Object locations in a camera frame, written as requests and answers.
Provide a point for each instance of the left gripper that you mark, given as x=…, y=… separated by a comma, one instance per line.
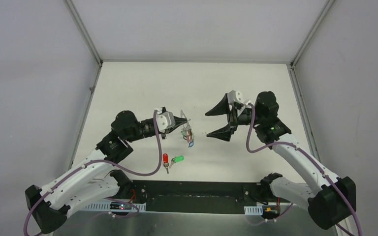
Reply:
x=163, y=136

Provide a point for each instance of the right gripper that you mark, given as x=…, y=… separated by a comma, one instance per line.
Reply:
x=223, y=108

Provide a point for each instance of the metal keyring plate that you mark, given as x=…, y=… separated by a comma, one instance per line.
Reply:
x=187, y=131

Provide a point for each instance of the green tag key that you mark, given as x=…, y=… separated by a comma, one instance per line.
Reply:
x=175, y=160

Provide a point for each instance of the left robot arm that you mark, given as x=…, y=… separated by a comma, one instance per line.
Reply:
x=100, y=174

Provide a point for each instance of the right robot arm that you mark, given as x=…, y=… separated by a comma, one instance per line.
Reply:
x=276, y=136

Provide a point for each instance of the red tag key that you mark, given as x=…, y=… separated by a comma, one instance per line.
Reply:
x=165, y=160

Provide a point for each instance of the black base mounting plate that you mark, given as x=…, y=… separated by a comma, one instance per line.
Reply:
x=196, y=197

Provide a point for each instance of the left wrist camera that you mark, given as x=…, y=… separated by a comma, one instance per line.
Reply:
x=164, y=120

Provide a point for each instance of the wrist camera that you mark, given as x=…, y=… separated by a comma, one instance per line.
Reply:
x=164, y=120
x=235, y=97

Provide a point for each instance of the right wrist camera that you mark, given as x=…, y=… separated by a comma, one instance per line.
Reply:
x=235, y=97

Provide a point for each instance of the aluminium front rail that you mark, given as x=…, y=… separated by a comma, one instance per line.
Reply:
x=271, y=187

